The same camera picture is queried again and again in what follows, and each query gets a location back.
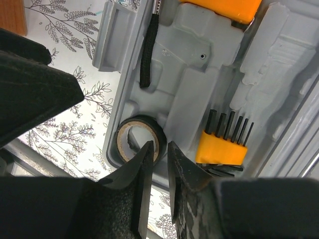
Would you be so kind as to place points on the orange tape measure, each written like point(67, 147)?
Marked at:
point(241, 11)

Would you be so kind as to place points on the grey plastic tool case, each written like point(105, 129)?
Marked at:
point(178, 60)

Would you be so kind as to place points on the orange wooden divided tray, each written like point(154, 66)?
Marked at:
point(12, 16)

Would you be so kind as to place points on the aluminium front rail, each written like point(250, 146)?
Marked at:
point(31, 161)

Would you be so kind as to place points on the screwdriver bit set holder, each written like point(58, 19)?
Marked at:
point(221, 152)

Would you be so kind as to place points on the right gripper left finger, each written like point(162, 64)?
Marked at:
point(115, 207)

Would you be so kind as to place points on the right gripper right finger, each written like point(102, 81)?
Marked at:
point(207, 207)

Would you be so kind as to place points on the small black tape roll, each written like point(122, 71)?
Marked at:
point(159, 129)

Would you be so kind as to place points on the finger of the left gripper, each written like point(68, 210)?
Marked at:
point(31, 91)

